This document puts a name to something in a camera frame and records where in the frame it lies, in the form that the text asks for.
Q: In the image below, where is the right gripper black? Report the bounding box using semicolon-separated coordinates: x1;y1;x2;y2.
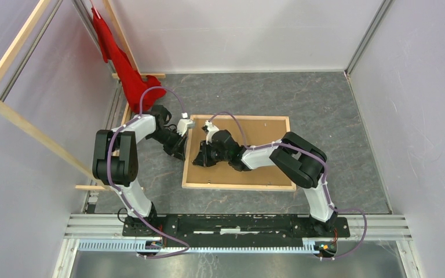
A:
193;139;231;167

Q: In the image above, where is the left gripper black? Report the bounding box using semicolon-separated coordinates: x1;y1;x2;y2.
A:
148;128;188;163

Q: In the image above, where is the wooden picture frame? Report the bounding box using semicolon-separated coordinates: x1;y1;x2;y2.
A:
181;114;297;192

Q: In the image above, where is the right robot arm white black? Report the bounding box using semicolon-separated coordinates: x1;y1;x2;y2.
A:
192;130;337;236

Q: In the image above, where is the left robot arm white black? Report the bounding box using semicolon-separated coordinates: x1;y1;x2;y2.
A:
92;105;195;236

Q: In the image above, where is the red cloth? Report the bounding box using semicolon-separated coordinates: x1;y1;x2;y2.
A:
92;1;166;114

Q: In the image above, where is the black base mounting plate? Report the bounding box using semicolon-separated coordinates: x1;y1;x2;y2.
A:
122;214;351;249

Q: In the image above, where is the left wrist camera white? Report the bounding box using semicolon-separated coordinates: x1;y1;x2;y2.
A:
176;112;195;136

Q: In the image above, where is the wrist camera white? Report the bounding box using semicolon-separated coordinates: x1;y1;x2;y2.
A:
176;112;195;136
202;120;220;143

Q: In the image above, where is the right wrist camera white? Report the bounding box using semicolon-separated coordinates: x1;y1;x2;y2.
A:
202;120;220;143

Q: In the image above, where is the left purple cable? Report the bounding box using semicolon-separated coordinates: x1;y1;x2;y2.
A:
105;86;191;259

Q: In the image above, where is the purple cable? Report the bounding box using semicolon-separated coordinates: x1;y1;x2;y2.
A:
105;86;191;259
207;112;369;261

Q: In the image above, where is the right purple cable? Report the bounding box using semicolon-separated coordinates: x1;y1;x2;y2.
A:
207;112;369;261

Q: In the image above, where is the aluminium rail base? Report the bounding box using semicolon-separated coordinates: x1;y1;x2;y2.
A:
65;214;413;241

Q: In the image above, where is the grey slotted cable duct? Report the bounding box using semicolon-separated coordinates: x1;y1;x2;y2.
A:
78;239;318;254

